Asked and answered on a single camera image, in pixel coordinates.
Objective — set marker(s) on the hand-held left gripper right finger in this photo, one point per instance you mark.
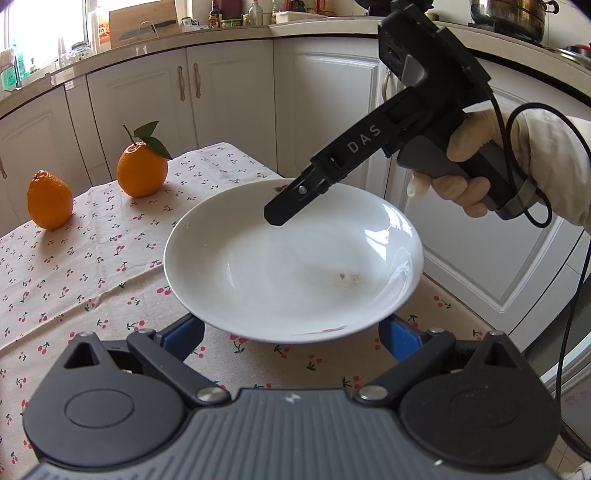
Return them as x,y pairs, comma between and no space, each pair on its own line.
397,339

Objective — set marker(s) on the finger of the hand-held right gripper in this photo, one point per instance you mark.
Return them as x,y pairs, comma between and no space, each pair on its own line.
295,203

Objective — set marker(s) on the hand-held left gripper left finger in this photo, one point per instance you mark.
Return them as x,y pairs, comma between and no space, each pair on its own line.
184,332

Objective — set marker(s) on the stained white fruit print plate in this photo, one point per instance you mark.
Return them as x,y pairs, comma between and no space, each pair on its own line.
277,263

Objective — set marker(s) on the person's right forearm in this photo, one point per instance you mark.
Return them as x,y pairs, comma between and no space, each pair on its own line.
554,157

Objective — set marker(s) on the person's right hand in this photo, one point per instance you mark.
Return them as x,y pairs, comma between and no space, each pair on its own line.
471,134

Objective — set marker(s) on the beige cherry print tablecloth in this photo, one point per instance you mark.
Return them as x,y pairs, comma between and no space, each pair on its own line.
286,364

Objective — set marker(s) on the white cherry print tablecloth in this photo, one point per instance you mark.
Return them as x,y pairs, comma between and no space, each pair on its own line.
92,258

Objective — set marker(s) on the stainless steel pot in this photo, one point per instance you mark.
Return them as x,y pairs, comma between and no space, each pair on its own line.
512,16

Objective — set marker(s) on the white condiment tray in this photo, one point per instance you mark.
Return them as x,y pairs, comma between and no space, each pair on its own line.
293,16

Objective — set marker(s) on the orange with green leaf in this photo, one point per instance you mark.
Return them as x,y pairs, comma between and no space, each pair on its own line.
138,170

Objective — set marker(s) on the pointed orange without leaf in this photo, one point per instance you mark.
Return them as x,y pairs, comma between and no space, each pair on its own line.
50,203

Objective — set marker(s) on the clear glass bottle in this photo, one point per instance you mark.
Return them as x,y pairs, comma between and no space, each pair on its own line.
256,13

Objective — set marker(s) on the dark sauce bottle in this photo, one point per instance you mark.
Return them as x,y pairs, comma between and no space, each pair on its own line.
215,14

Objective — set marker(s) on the beige kitchen countertop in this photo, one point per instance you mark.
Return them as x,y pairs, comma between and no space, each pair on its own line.
138,50

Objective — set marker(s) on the wooden cutting board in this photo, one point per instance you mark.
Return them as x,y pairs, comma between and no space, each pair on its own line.
143,18

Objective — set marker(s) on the glass jars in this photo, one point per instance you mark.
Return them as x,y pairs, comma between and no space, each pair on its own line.
76,53

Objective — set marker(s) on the metal kitchen faucet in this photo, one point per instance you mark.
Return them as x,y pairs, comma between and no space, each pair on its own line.
18,71

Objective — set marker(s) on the kitchen window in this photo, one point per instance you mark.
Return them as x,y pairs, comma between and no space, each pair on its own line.
46,23

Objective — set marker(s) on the pink dish cloth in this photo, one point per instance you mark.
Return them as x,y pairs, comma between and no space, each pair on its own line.
5,57

